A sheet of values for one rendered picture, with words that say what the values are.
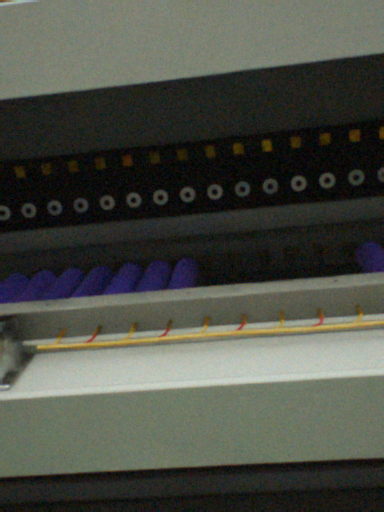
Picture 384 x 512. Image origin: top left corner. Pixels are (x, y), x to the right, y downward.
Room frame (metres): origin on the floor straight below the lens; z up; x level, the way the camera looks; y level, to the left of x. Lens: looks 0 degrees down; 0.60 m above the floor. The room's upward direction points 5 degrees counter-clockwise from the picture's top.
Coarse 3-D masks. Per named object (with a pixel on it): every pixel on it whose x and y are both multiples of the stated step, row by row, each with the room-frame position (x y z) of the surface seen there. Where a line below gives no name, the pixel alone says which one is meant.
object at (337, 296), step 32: (192, 288) 0.38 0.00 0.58; (224, 288) 0.37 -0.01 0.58; (256, 288) 0.36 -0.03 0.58; (288, 288) 0.36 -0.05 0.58; (320, 288) 0.35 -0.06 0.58; (352, 288) 0.35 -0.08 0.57; (32, 320) 0.37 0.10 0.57; (64, 320) 0.37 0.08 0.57; (96, 320) 0.37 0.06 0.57; (128, 320) 0.37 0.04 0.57; (160, 320) 0.37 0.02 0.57; (192, 320) 0.36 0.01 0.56; (224, 320) 0.36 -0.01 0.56; (256, 320) 0.36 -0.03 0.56; (288, 320) 0.36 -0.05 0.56
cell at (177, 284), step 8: (184, 264) 0.44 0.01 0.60; (192, 264) 0.44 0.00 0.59; (176, 272) 0.42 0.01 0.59; (184, 272) 0.42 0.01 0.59; (192, 272) 0.43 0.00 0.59; (200, 272) 0.45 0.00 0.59; (176, 280) 0.41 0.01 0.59; (184, 280) 0.41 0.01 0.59; (192, 280) 0.41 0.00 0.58; (168, 288) 0.40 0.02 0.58; (176, 288) 0.39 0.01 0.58
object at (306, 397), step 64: (64, 384) 0.33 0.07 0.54; (128, 384) 0.32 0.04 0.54; (192, 384) 0.31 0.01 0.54; (256, 384) 0.31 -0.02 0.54; (320, 384) 0.31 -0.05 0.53; (0, 448) 0.33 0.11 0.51; (64, 448) 0.33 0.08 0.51; (128, 448) 0.33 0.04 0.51; (192, 448) 0.32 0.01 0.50; (256, 448) 0.32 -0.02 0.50; (320, 448) 0.32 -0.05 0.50
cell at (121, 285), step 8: (128, 264) 0.45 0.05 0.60; (120, 272) 0.44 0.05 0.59; (128, 272) 0.44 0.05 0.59; (136, 272) 0.44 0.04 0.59; (112, 280) 0.42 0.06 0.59; (120, 280) 0.42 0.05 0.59; (128, 280) 0.42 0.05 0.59; (136, 280) 0.44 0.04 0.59; (112, 288) 0.40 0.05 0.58; (120, 288) 0.41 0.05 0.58; (128, 288) 0.41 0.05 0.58
